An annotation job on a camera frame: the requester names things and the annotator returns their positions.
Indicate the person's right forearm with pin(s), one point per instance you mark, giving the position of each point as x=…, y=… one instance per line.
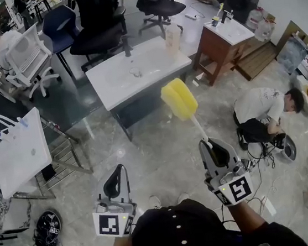
x=246, y=217

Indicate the white rectangular counter slab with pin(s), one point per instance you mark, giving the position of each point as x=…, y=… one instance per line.
x=22, y=161

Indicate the clear glass cup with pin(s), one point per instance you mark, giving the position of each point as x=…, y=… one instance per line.
x=136, y=73

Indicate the wooden slat pallet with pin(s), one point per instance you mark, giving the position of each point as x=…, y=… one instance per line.
x=257, y=59

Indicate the white power strip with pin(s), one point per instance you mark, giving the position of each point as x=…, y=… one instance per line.
x=191, y=16

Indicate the metal rack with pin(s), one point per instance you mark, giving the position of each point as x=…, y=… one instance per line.
x=72, y=157

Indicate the black sink stand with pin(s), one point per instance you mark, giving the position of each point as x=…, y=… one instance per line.
x=141, y=107

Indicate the wooden vanity cabinet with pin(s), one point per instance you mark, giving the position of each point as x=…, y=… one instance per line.
x=217, y=50

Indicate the white office chair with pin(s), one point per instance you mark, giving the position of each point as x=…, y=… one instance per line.
x=26, y=57

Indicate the white sink basin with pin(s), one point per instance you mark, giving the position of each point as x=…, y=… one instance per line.
x=158, y=63

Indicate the black box appliance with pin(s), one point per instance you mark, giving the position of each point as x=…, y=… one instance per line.
x=242, y=0

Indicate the black sink faucet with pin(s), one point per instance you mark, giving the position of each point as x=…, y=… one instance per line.
x=127, y=49

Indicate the small black vanity faucet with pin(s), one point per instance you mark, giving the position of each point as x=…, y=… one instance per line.
x=224, y=16

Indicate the person's black shirt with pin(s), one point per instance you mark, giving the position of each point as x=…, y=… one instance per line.
x=184, y=235

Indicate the yellow sponge brush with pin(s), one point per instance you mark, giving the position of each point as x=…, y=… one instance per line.
x=179, y=100

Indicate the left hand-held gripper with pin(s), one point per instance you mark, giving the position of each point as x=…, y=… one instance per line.
x=108, y=225

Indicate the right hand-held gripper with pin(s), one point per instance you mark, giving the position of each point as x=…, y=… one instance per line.
x=238, y=190

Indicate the black cloth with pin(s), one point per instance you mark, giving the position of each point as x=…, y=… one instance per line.
x=48, y=172

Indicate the person's right shoe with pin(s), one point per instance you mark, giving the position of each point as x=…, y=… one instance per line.
x=183, y=197

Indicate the person's left shoe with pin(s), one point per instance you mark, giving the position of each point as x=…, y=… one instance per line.
x=154, y=201

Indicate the black mesh office chair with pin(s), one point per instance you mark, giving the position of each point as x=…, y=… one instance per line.
x=97, y=20
x=156, y=5

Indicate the blue plastic chair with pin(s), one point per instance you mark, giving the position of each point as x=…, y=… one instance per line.
x=58, y=28

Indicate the grey floor basin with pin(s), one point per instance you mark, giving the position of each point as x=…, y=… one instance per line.
x=289, y=150

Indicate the person's shoe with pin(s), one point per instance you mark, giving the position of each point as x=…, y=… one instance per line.
x=183, y=197
x=154, y=201

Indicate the clear water jug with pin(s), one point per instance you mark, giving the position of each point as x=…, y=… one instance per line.
x=255, y=18
x=265, y=29

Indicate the small blue bottle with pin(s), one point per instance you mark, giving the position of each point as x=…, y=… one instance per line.
x=23, y=122

